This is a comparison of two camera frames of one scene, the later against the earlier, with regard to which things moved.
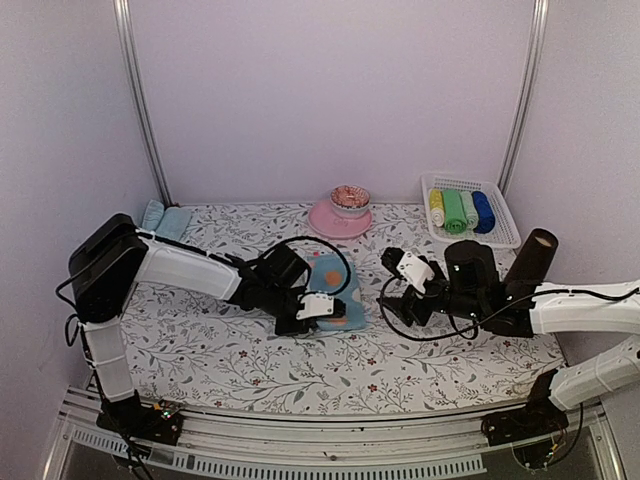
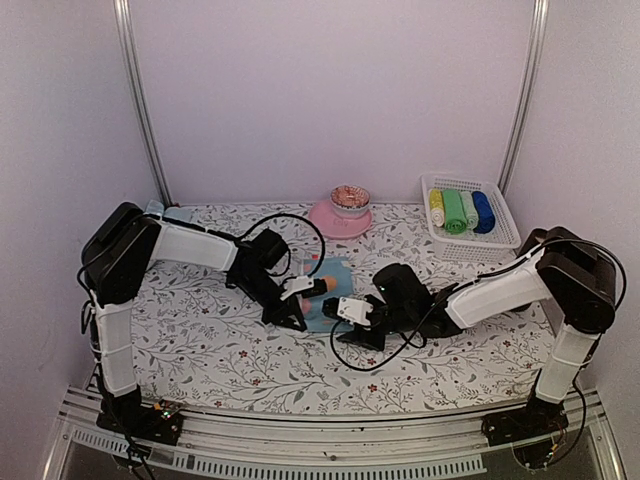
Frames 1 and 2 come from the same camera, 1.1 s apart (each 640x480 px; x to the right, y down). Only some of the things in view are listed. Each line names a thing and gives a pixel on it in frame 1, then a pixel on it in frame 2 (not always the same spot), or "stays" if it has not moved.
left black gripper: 283,329 -> 280,316
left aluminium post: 144,107 stays
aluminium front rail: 362,444 stays
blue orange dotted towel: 328,273 stays
